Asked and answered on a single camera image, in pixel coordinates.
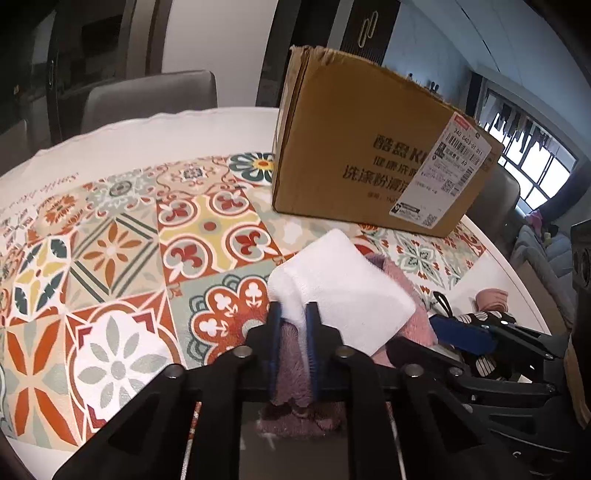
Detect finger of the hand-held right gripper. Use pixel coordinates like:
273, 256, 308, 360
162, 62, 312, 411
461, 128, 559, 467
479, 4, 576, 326
427, 314, 570, 365
388, 340, 560, 408

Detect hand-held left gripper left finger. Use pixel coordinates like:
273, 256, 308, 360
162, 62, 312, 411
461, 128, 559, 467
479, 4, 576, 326
53, 302, 283, 480

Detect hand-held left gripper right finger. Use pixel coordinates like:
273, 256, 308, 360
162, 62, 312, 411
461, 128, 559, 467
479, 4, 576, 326
306, 302, 513, 480

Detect mauve fluffy cloth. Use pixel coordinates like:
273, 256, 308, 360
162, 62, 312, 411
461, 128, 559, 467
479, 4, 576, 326
256, 320, 347, 438

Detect light pink fluffy towel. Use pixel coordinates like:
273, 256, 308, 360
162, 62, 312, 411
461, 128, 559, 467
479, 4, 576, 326
365, 254, 439, 365

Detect white square cloth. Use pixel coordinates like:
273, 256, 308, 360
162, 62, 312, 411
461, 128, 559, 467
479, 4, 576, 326
268, 229, 416, 356

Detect brown cardboard box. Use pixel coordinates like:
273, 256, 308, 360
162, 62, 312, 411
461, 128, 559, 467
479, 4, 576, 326
271, 45, 505, 238

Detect light grey sofa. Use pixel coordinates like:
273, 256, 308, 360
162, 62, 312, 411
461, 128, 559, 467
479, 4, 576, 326
510, 222, 578, 333

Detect small pink cloth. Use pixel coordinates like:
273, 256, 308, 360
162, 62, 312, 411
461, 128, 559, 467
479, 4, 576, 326
475, 288, 509, 312

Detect grey dining chair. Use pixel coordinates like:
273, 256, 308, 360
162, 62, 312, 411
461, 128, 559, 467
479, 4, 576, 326
81, 70, 218, 134
471, 161, 521, 234

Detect large window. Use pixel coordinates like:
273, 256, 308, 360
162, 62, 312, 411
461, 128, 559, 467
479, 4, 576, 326
471, 69, 578, 208

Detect hanging laundry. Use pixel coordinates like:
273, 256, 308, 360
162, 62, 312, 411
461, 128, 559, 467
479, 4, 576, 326
489, 104, 555, 148

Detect colourful tile-patterned table mat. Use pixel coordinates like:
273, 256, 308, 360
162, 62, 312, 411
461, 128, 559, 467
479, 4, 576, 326
0, 150, 488, 450

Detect dark sliding glass door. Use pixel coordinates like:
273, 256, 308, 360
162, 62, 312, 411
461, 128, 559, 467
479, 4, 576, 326
0, 0, 171, 153

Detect dark wooden wall panel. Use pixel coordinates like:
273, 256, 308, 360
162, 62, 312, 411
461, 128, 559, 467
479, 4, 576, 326
330, 0, 402, 65

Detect gold loop handle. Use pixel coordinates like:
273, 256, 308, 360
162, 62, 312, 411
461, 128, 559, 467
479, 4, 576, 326
358, 17, 379, 49

